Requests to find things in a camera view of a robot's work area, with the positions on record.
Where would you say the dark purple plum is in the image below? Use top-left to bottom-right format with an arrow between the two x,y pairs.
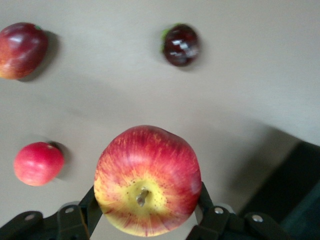
160,22 -> 201,68

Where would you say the red yellow apple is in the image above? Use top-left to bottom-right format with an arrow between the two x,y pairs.
93,124 -> 203,238

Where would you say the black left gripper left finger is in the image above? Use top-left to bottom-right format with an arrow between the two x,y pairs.
0,184 -> 104,240

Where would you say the red orange mango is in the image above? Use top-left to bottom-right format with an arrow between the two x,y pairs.
0,22 -> 50,81

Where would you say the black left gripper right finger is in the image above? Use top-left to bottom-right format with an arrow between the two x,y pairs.
186,181 -> 291,240

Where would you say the brown table mat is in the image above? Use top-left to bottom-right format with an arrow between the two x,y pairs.
0,0 -> 320,240

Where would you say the black plastic tray box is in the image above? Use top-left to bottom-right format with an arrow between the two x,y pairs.
237,141 -> 320,240

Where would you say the red pomegranate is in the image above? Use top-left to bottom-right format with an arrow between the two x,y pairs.
13,141 -> 66,187

